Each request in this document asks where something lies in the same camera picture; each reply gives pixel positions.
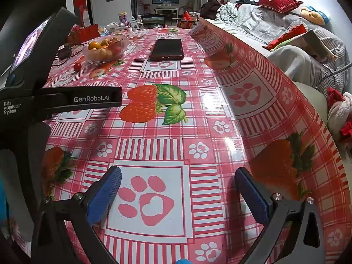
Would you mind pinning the red gift boxes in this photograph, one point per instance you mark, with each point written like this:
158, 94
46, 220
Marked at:
88, 31

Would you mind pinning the tan husk physalis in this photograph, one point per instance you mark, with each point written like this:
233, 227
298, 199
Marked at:
112, 40
99, 55

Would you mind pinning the purple paper cup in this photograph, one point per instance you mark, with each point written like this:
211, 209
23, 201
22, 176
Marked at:
123, 18

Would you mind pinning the clear plastic bag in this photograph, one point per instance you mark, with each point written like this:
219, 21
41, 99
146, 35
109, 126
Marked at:
115, 28

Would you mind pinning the large red pillow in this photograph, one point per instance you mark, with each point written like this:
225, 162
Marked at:
279, 2

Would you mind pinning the white low cabinet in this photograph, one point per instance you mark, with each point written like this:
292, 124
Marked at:
167, 9

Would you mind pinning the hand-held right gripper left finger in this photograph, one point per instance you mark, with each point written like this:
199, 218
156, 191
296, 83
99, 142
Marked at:
106, 195

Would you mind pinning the black power adapter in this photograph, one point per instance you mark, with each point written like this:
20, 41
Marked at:
64, 52

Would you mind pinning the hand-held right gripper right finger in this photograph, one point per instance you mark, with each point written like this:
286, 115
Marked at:
253, 198

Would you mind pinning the red strawberry print tablecloth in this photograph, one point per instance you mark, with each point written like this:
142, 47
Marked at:
192, 132

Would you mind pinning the dark red smartphone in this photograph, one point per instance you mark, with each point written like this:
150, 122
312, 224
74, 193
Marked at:
166, 49

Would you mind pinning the green white cloth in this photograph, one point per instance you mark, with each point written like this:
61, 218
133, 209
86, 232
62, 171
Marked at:
228, 12

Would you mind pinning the red basket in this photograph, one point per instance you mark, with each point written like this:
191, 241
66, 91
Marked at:
188, 19

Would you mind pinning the cartoon face plush cushion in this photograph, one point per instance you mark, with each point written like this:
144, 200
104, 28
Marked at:
313, 13

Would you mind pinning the clear glass bowl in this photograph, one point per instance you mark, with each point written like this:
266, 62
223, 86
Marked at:
101, 59

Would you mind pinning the dark clothes pile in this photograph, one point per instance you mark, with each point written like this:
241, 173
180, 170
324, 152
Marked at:
210, 8

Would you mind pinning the orange kumquat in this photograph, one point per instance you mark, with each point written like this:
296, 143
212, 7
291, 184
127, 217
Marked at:
93, 45

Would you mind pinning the grey striped sofa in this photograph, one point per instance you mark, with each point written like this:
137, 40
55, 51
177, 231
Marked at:
255, 27

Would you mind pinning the red white plush towel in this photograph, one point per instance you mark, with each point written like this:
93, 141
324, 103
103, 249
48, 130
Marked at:
338, 112

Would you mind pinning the printed square cushion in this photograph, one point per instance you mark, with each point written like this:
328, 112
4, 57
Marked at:
316, 45

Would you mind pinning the small red cushion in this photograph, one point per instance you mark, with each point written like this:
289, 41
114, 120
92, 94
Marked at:
288, 37

